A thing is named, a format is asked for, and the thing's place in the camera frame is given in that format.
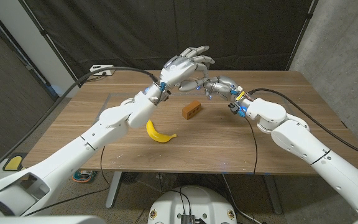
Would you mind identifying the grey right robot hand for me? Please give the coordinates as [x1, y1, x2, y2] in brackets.
[203, 75, 254, 118]

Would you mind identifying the grey table leg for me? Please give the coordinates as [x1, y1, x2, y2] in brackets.
[262, 174, 284, 215]
[105, 170, 123, 208]

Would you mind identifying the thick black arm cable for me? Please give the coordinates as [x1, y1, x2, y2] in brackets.
[247, 88, 358, 162]
[0, 66, 161, 184]

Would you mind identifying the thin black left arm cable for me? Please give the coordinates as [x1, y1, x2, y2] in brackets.
[24, 146, 111, 217]

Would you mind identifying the white power strip box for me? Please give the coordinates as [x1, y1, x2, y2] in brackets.
[89, 64, 115, 77]

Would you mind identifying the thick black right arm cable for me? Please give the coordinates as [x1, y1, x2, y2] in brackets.
[247, 88, 358, 162]

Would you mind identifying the yellow toy banana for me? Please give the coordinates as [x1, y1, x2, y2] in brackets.
[145, 119, 178, 144]

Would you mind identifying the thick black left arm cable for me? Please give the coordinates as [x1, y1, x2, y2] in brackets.
[0, 66, 161, 184]

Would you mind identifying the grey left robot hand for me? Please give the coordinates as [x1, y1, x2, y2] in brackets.
[144, 45, 216, 103]

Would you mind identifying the black backdrop stand pole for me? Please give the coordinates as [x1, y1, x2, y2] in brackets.
[19, 0, 82, 88]
[286, 0, 318, 72]

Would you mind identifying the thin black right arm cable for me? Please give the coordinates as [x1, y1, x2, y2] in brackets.
[244, 116, 258, 175]

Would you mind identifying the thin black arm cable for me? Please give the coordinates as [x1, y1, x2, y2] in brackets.
[24, 146, 111, 217]
[244, 116, 258, 175]

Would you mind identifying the black power strip cable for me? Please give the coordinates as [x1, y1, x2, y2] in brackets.
[85, 73, 107, 83]

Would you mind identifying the black backdrop curtain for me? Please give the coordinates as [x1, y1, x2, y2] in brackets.
[19, 0, 318, 85]

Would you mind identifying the white robot torso base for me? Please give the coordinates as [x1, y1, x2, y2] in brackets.
[147, 185, 238, 224]

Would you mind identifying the dark torso connector box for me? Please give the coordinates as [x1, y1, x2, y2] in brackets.
[180, 213, 207, 224]

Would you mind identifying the brown toy block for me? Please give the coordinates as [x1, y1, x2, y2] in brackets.
[181, 100, 202, 120]

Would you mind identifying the black round fan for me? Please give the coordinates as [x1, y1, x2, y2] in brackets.
[121, 171, 141, 184]

